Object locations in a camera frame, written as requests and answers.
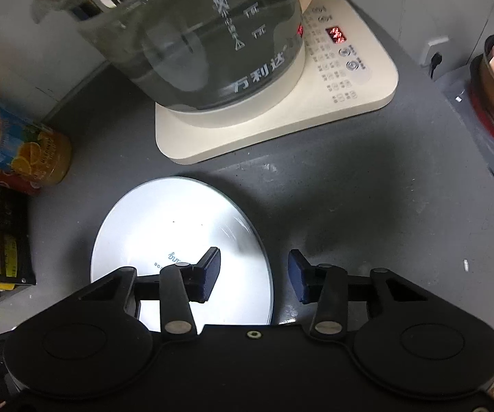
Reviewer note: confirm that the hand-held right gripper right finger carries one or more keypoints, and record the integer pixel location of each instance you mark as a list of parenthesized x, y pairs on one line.
[(298, 275)]

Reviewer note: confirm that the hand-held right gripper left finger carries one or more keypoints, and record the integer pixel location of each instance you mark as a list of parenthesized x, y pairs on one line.
[(207, 274)]

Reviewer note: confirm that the white deep plate with print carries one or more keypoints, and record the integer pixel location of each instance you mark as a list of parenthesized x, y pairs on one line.
[(165, 223)]

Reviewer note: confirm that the red drink can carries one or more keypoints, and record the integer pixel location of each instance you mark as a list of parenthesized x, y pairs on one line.
[(17, 183)]

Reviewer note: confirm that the cream kettle base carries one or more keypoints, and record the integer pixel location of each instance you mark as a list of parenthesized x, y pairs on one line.
[(341, 77)]

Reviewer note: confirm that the orange juice bottle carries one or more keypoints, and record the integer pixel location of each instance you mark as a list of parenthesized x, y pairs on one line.
[(23, 146)]

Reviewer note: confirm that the glass electric kettle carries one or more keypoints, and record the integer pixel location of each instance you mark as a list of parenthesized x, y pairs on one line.
[(178, 38)]

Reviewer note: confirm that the white socket with black plug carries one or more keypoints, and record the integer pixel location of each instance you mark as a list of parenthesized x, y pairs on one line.
[(434, 55)]

